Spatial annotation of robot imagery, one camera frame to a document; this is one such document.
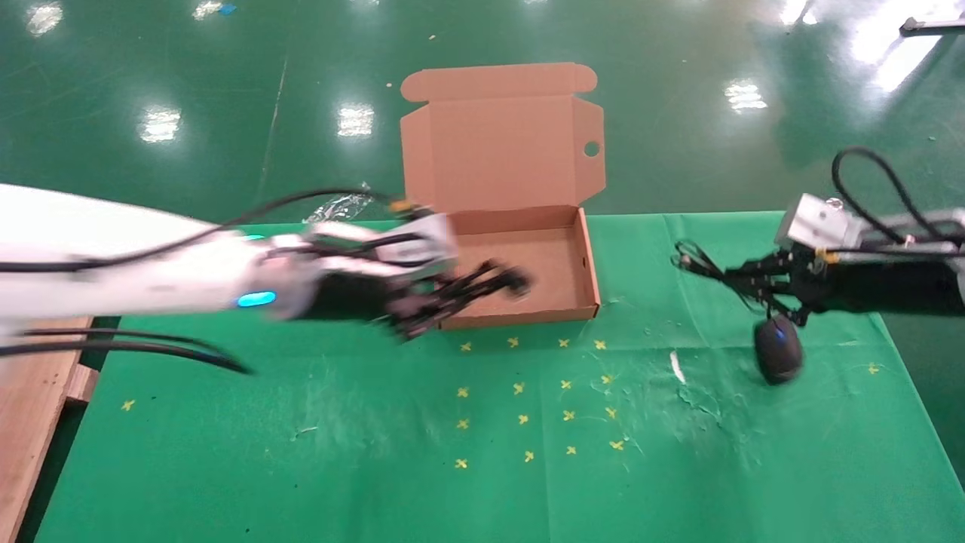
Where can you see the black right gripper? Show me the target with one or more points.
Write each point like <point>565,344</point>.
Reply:
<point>882,290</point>

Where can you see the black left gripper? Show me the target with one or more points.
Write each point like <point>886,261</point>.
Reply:
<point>354,298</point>

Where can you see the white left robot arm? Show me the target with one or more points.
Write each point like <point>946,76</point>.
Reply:
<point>113,256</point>

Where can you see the brown cardboard mailer box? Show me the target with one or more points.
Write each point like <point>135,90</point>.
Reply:
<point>505,151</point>

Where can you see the white paper scrap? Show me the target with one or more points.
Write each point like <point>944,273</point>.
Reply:
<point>677,367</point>

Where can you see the clear plastic wrapper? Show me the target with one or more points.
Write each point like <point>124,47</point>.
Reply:
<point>339,205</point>

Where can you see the brown wooden board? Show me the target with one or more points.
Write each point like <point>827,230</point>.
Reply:
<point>30,422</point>

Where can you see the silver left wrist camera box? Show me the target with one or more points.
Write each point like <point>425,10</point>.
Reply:
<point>437,241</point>

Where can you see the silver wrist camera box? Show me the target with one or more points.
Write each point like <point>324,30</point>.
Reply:
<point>437,241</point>
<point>818,220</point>

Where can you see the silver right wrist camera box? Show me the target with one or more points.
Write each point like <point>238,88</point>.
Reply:
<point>818,220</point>

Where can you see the dark metal floor bracket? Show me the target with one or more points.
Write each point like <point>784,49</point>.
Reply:
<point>931,26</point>

